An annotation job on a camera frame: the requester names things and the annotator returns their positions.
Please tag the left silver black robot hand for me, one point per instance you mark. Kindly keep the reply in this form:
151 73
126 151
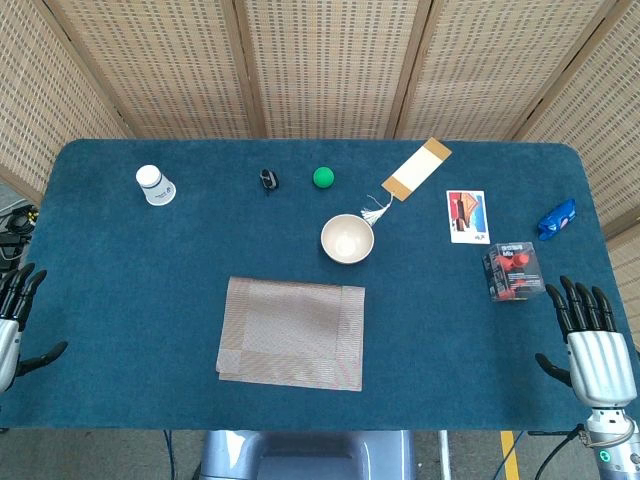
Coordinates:
9 345

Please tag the white paper cup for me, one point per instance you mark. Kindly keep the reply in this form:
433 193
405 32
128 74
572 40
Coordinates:
156 187

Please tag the beige woven placemat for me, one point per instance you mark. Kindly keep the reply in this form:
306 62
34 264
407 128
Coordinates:
292 335

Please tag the blue snack packet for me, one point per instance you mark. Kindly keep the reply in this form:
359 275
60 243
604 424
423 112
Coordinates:
556 218

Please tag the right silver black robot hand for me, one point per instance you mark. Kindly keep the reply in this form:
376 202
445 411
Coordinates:
597 362

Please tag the blue table cloth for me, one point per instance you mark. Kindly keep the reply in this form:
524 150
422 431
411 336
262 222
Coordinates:
150 300

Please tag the bamboo folding screen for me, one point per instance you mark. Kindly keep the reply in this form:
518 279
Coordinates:
325 65

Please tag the small black clip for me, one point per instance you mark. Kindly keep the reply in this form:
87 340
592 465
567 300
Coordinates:
269 180

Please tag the green ball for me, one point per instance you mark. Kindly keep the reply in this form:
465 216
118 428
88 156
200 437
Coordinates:
323 177

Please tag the white table leg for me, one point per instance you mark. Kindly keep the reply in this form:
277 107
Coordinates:
444 455

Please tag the blue-grey robot torso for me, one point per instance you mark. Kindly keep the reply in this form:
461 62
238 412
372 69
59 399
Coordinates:
310 457

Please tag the picture postcard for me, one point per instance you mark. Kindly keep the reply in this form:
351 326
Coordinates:
467 217

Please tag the white bowl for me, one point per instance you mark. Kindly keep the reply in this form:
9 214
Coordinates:
347 240

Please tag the clear box with red contents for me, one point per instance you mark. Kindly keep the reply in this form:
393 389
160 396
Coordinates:
512 272

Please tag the cream bookmark with tassel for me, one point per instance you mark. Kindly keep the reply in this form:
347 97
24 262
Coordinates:
417 170

